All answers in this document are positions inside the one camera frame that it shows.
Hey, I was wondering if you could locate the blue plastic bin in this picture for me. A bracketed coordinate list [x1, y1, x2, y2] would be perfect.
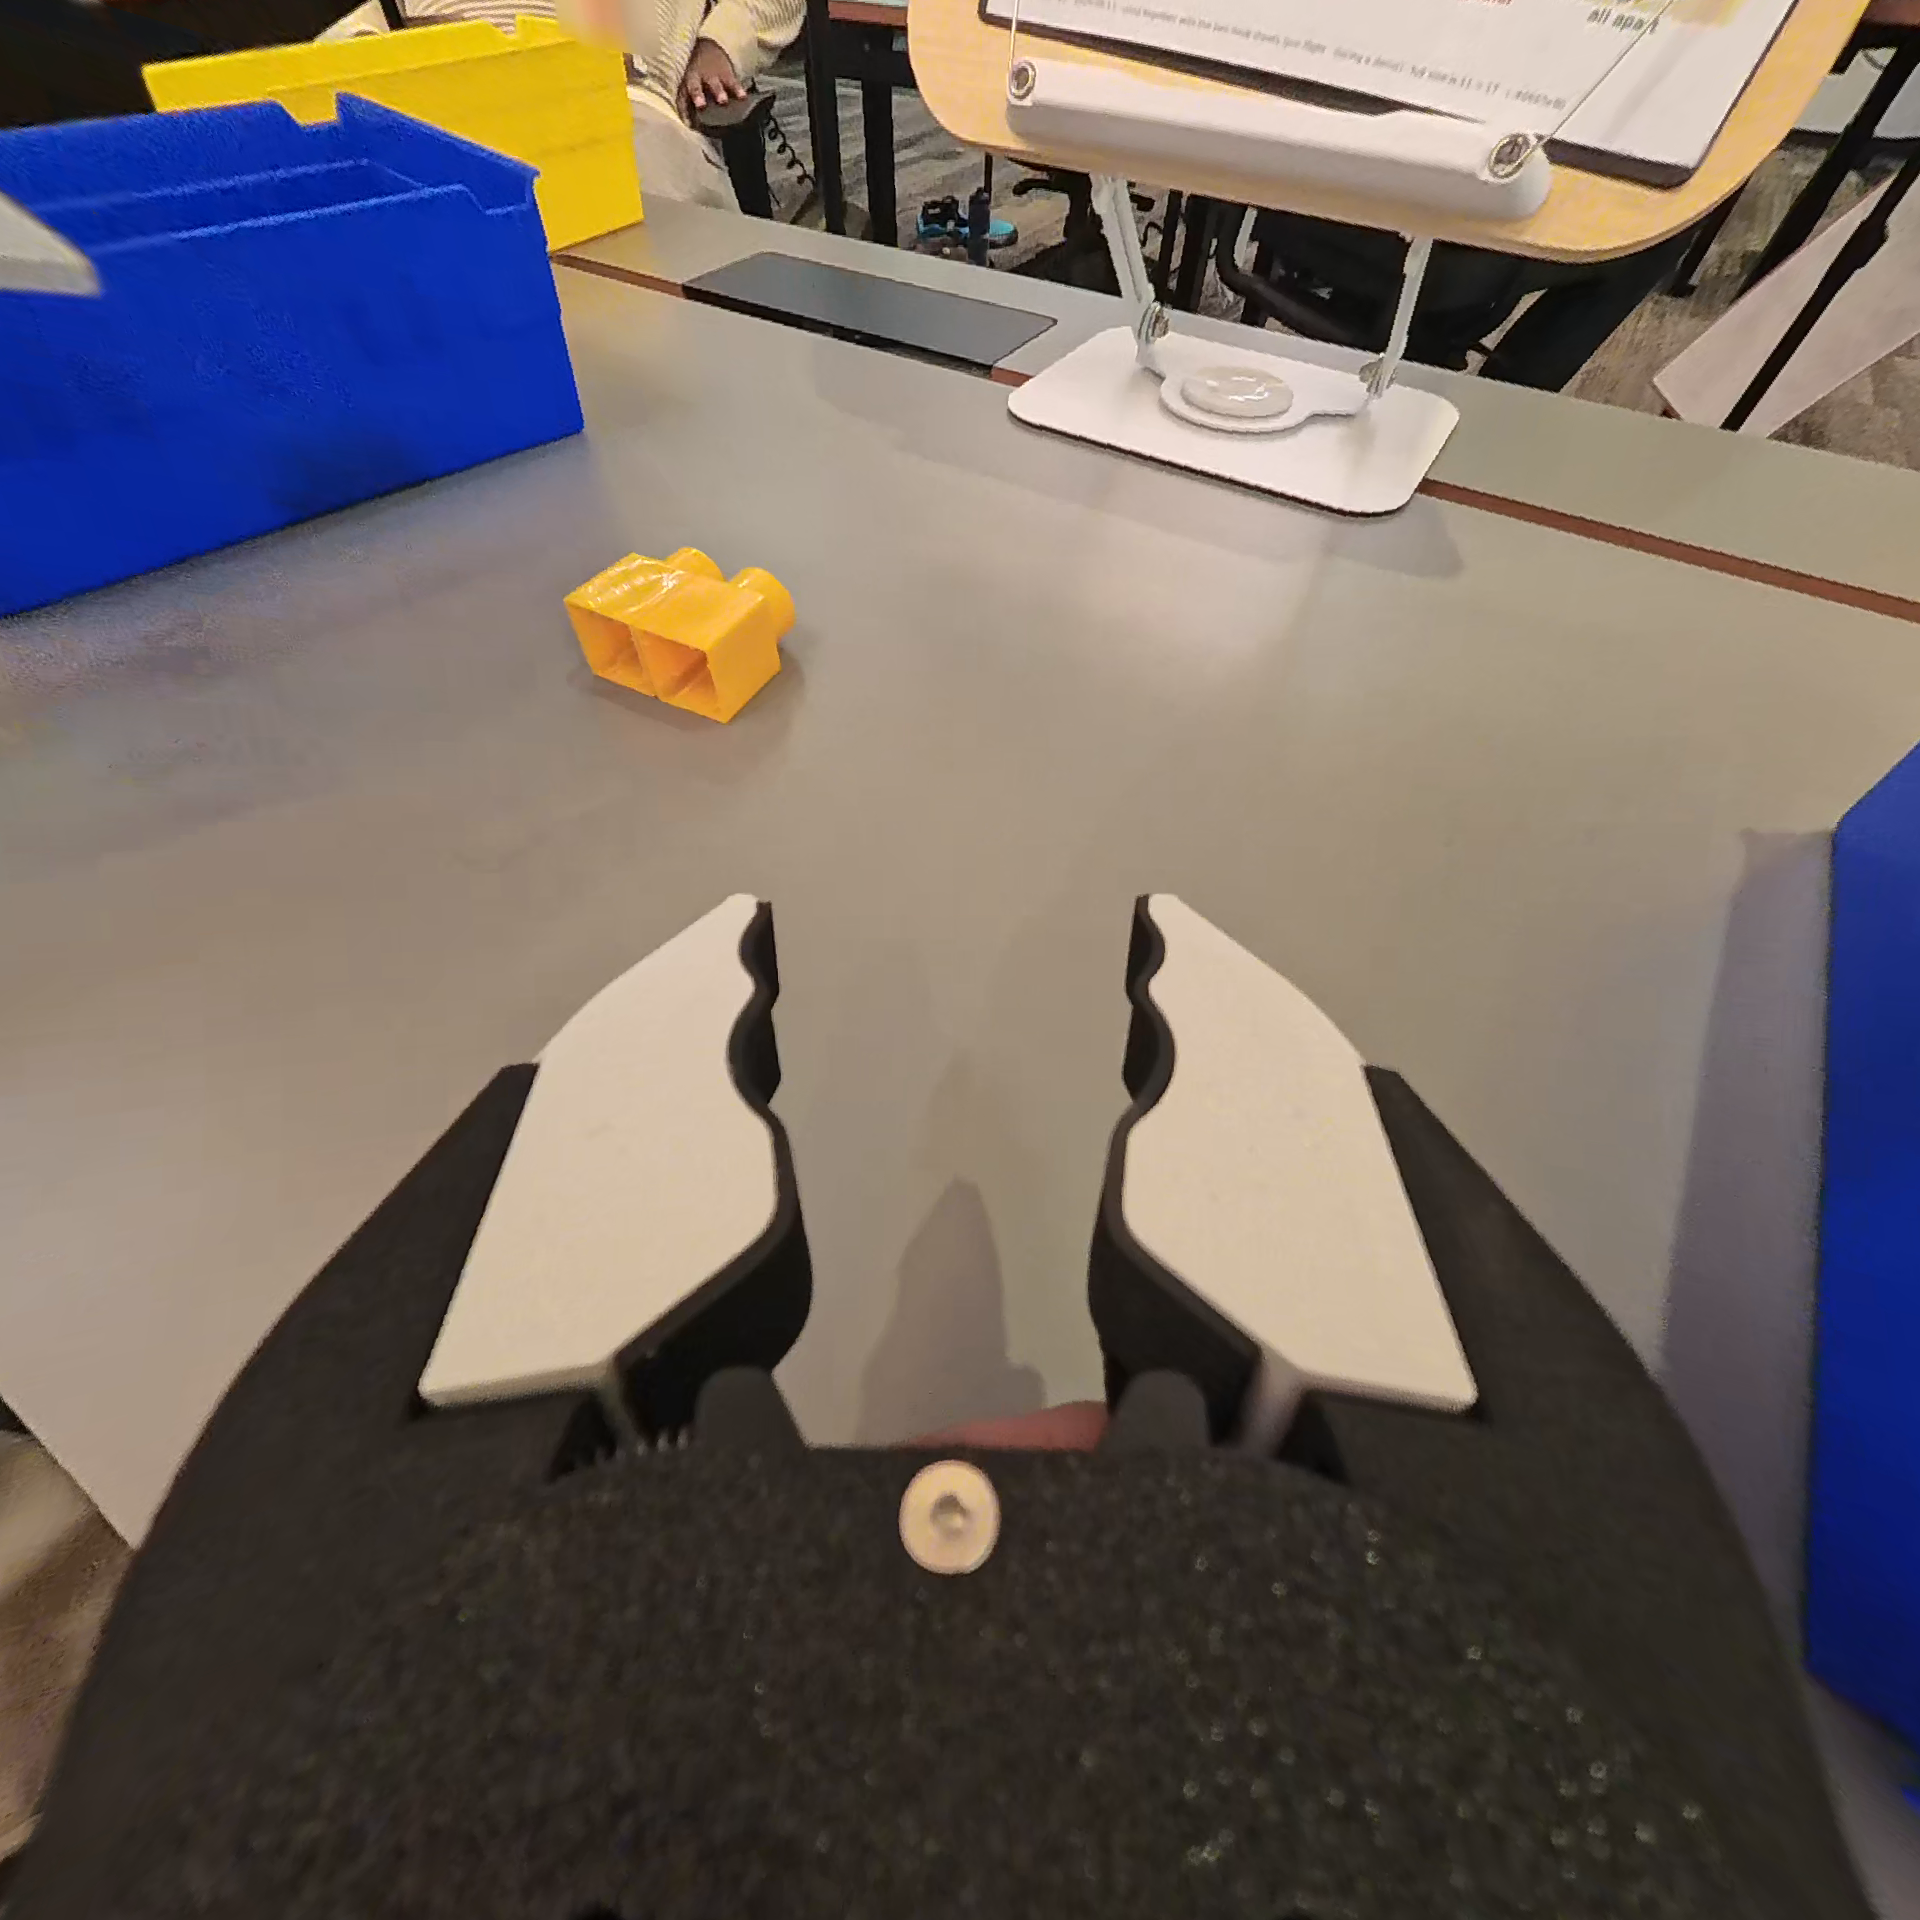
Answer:
[0, 92, 588, 618]
[1802, 753, 1920, 1758]

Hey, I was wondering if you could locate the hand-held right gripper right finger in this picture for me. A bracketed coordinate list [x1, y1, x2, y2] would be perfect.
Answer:
[1091, 897, 1484, 1423]

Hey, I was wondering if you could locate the white angled panel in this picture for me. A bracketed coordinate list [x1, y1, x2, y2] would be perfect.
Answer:
[1658, 180, 1920, 436]

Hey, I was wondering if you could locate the printed instruction sheet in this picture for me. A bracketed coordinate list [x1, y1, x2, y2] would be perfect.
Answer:
[1007, 0, 1802, 184]

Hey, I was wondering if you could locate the yellow plastic bin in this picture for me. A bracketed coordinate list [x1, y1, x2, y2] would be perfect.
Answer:
[144, 17, 647, 249]

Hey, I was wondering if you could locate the white book stand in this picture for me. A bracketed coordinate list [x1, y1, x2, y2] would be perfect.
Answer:
[1007, 55, 1556, 519]

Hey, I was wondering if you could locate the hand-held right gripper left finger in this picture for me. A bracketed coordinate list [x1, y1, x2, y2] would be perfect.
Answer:
[416, 897, 812, 1418]

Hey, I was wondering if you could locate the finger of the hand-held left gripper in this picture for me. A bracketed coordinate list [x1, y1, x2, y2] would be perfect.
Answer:
[0, 196, 102, 298]

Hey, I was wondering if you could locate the black flat panel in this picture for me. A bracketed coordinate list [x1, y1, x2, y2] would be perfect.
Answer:
[686, 249, 1062, 371]

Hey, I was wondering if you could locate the yellow toy building block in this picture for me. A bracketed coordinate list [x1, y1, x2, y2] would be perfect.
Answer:
[638, 571, 799, 724]
[566, 552, 736, 676]

